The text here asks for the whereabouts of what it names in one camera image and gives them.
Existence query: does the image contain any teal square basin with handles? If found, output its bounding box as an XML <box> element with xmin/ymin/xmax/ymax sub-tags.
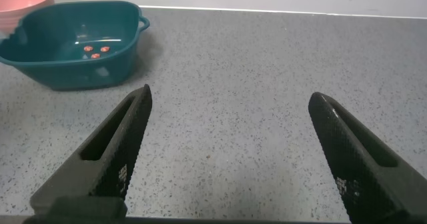
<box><xmin>0</xmin><ymin>0</ymin><xmax>151</xmax><ymax>91</ymax></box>

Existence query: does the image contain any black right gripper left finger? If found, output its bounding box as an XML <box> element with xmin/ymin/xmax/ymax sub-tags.
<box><xmin>29</xmin><ymin>83</ymin><xmax>153</xmax><ymax>215</ymax></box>

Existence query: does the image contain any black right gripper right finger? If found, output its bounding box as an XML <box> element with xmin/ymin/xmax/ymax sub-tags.
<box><xmin>308</xmin><ymin>91</ymin><xmax>427</xmax><ymax>224</ymax></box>

